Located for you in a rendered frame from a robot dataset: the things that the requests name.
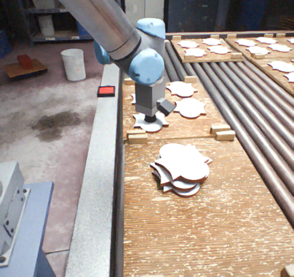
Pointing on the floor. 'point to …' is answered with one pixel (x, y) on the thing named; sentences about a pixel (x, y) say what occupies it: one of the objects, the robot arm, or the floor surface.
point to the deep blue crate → (4, 45)
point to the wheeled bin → (252, 6)
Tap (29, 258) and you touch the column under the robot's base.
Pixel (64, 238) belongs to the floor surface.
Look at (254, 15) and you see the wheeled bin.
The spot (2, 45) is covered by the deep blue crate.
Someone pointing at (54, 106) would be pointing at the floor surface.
